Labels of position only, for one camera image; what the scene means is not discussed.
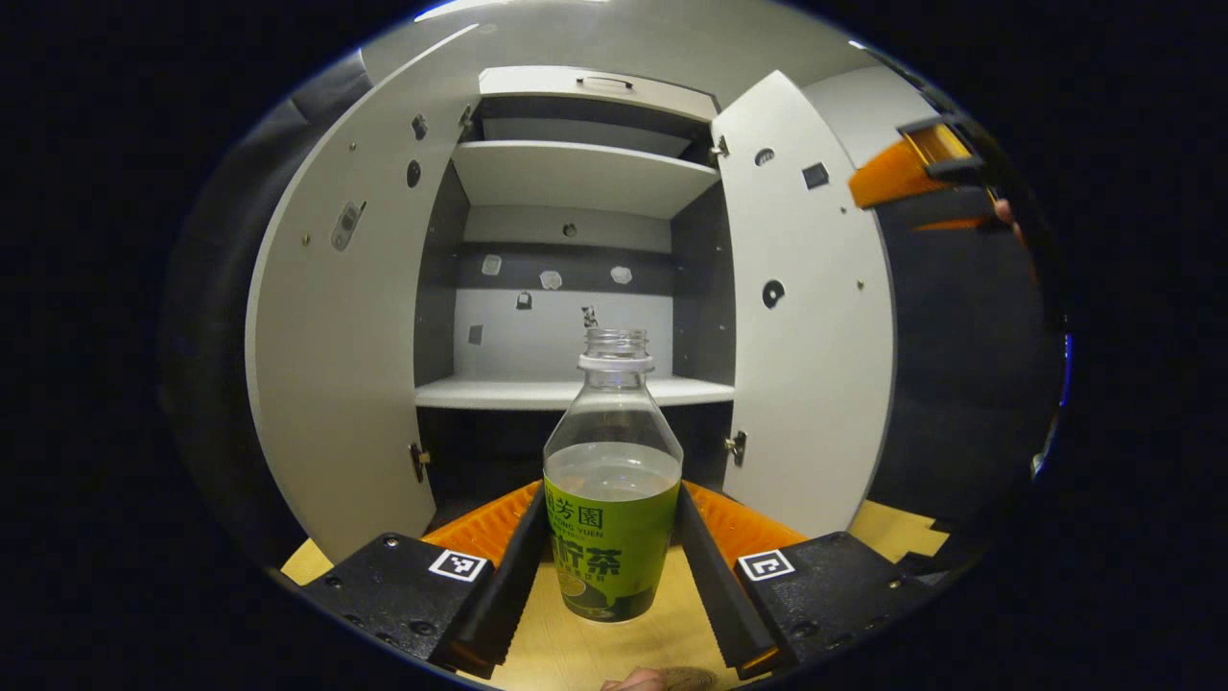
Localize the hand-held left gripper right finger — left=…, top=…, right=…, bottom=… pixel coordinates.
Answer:
left=676, top=480, right=946, bottom=680

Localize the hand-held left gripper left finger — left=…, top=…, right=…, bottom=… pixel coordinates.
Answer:
left=302, top=480, right=550, bottom=680

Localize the green label bottle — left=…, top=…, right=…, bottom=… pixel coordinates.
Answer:
left=543, top=328, right=684, bottom=623

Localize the white cabinet door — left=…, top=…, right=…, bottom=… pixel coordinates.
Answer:
left=245, top=24, right=481, bottom=564
left=710, top=69, right=898, bottom=540

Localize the white cabinet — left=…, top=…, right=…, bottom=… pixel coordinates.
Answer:
left=413, top=65, right=740, bottom=524

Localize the white cabinet drawer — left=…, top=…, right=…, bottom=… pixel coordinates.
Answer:
left=478, top=65, right=720, bottom=123

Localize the black backdrop cloth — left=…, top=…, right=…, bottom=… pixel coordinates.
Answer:
left=158, top=48, right=1061, bottom=567

